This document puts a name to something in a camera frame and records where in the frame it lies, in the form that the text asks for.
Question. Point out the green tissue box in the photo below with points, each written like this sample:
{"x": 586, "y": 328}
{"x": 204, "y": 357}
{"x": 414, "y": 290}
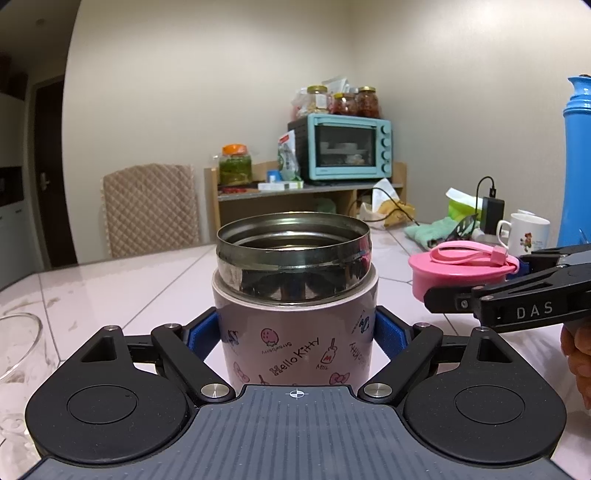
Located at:
{"x": 461, "y": 207}

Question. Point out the flat white box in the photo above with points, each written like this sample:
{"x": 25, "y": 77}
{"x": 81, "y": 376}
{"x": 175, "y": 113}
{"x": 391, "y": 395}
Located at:
{"x": 279, "y": 185}

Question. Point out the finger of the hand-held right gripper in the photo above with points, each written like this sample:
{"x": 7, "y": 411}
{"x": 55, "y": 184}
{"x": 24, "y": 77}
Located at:
{"x": 450, "y": 300}
{"x": 521, "y": 267}

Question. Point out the wooden shelf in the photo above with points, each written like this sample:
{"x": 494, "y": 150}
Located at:
{"x": 332, "y": 203}

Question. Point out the glass jar with pale contents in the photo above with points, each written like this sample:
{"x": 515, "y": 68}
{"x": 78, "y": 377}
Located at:
{"x": 317, "y": 99}

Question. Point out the small blue and white box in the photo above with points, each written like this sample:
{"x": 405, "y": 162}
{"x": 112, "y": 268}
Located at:
{"x": 274, "y": 176}

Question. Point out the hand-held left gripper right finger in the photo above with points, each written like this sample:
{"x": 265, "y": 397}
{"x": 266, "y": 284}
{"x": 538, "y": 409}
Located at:
{"x": 388, "y": 337}

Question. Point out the pink printed steel bottle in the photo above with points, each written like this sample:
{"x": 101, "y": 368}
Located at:
{"x": 295, "y": 323}

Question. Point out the dark wooden door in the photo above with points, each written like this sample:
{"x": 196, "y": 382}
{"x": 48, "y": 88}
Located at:
{"x": 53, "y": 175}

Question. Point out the green cloth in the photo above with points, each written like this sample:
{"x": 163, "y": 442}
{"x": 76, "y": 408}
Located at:
{"x": 434, "y": 230}

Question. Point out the person's right hand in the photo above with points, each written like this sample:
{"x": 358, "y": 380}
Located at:
{"x": 579, "y": 355}

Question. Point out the chair with quilted beige cover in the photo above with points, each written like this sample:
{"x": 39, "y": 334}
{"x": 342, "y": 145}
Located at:
{"x": 150, "y": 212}

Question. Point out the blue thermos jug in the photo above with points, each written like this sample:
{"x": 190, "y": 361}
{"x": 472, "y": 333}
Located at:
{"x": 577, "y": 161}

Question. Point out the clear glass bowl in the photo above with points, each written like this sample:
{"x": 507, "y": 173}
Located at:
{"x": 18, "y": 350}

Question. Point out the white printed mug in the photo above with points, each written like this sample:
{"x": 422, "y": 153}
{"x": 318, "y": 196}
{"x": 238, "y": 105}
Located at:
{"x": 526, "y": 235}

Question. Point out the teal toaster oven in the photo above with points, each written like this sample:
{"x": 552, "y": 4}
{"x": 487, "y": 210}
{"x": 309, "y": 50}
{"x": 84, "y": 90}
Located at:
{"x": 344, "y": 147}

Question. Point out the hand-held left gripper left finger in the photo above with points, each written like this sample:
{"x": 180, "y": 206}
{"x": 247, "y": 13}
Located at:
{"x": 203, "y": 337}

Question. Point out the white plastic bag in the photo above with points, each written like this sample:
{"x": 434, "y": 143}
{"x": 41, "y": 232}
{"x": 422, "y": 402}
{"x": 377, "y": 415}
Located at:
{"x": 381, "y": 203}

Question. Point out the green jar with orange lid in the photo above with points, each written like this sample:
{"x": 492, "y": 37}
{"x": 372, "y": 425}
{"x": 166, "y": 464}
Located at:
{"x": 235, "y": 166}

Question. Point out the large jar with red contents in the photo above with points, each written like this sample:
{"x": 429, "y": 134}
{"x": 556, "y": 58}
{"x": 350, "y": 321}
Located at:
{"x": 368, "y": 102}

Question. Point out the small jar with red contents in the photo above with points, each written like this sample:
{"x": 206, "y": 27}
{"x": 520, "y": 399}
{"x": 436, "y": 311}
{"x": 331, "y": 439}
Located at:
{"x": 344, "y": 104}

